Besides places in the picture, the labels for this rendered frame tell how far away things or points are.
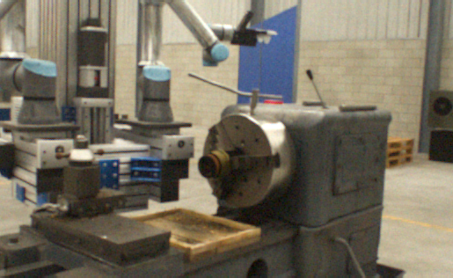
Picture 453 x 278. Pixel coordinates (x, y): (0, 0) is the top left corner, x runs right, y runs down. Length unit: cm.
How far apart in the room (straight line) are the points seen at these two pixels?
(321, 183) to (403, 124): 1063
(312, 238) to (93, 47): 111
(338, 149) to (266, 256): 46
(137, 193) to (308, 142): 77
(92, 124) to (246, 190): 76
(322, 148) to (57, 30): 114
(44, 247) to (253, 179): 68
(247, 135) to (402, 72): 1078
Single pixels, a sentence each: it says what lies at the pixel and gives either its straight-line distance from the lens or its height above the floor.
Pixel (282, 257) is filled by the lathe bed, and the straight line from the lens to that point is 185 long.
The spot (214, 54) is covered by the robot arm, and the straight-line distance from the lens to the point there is 232.
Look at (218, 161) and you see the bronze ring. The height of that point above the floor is 109.
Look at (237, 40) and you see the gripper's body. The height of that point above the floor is 153.
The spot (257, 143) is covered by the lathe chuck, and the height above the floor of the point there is 115.
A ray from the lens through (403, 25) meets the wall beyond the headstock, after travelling 1262.
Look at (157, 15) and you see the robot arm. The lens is 242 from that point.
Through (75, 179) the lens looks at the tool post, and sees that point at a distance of 146.
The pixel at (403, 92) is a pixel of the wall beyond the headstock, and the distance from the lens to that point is 1243.
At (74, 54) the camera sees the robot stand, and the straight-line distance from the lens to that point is 228.
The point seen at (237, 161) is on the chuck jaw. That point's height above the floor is 109.
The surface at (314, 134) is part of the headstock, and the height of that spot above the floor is 118.
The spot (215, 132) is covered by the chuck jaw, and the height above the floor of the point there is 117.
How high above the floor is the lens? 134
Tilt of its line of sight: 6 degrees down
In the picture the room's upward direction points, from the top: 2 degrees clockwise
